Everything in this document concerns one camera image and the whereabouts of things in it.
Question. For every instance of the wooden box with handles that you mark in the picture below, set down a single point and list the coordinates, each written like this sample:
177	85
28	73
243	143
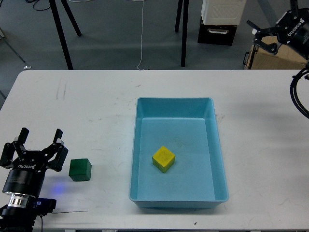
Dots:
285	59

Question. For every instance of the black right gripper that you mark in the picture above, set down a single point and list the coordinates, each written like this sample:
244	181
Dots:
294	33

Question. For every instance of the blue plastic bin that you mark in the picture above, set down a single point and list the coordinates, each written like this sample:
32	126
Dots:
188	128

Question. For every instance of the green cube block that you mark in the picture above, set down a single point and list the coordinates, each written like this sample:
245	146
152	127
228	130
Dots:
80	170

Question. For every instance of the yellow cube block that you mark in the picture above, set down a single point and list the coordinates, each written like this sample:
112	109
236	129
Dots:
163	159

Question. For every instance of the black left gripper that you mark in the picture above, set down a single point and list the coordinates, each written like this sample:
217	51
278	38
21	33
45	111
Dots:
27	168

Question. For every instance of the black right table legs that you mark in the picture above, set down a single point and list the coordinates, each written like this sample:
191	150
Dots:
182	11

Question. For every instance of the black left table legs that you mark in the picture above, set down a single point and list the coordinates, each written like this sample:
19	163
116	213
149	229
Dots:
60	31

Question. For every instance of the black drawer cabinet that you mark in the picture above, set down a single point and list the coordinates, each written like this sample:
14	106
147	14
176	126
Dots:
216	34

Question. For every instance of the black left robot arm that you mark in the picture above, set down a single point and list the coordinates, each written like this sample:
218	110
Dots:
20	213

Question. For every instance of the black table legs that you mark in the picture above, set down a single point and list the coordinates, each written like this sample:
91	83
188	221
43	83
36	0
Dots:
182	11
60	31

